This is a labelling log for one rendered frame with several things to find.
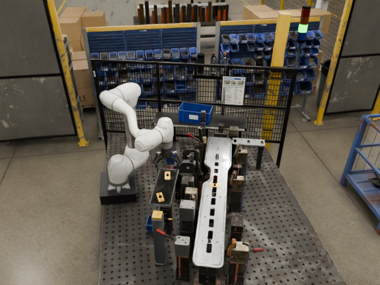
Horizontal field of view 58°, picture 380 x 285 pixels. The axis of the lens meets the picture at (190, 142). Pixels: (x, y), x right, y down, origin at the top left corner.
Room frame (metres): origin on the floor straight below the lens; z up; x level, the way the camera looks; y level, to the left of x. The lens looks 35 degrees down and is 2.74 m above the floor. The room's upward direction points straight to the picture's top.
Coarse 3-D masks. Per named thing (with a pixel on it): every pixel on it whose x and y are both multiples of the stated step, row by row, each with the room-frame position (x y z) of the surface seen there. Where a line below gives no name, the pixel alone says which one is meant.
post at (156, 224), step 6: (162, 216) 1.51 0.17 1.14; (156, 222) 1.47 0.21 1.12; (162, 222) 1.49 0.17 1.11; (156, 228) 1.47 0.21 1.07; (162, 228) 1.47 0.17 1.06; (156, 234) 1.48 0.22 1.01; (156, 240) 1.48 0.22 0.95; (162, 240) 1.48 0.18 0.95; (156, 246) 1.48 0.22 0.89; (162, 246) 1.48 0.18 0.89; (156, 252) 1.48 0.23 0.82; (162, 252) 1.48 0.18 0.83; (156, 258) 1.48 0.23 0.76; (162, 258) 1.48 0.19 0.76; (156, 264) 1.47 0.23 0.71; (162, 264) 1.47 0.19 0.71
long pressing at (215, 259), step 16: (208, 144) 2.49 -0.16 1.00; (224, 144) 2.49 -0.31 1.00; (208, 160) 2.27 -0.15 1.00; (224, 160) 2.27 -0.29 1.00; (224, 176) 2.06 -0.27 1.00; (208, 192) 1.88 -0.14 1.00; (224, 192) 1.88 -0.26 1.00; (208, 208) 1.72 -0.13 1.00; (224, 208) 1.72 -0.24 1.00; (208, 224) 1.57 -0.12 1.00; (224, 224) 1.57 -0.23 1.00; (208, 256) 1.32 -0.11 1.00
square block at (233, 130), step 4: (232, 128) 2.66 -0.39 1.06; (236, 128) 2.66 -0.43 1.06; (232, 132) 2.64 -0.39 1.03; (236, 132) 2.63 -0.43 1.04; (232, 136) 2.64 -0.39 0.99; (236, 136) 2.63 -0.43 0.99; (232, 144) 2.64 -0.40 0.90; (232, 148) 2.66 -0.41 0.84; (232, 152) 2.66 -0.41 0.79; (232, 156) 2.66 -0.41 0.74; (232, 160) 2.64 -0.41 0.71
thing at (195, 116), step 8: (184, 104) 2.98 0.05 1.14; (192, 104) 2.96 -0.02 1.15; (200, 104) 2.94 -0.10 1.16; (184, 112) 2.82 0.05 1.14; (192, 112) 2.80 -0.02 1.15; (200, 112) 2.94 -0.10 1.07; (208, 112) 2.92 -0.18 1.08; (184, 120) 2.82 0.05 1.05; (192, 120) 2.80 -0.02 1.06; (200, 120) 2.78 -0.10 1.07; (208, 120) 2.76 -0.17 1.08
